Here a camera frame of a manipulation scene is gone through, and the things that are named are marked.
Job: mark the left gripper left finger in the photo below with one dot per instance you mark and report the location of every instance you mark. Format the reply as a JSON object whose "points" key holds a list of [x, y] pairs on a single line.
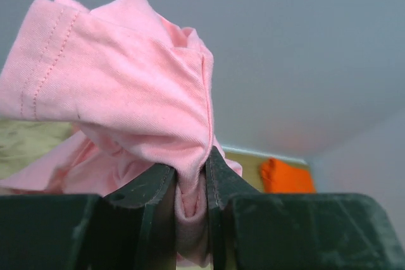
{"points": [[131, 228]]}

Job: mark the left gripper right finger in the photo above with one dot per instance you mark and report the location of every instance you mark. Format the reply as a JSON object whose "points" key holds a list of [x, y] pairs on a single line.
{"points": [[252, 230]]}

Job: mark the pink t shirt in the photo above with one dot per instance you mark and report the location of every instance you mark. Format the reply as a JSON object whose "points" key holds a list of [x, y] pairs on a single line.
{"points": [[137, 87]]}

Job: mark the folded orange t shirt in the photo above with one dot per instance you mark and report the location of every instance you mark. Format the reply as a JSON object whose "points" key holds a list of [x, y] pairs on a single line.
{"points": [[280, 177]]}

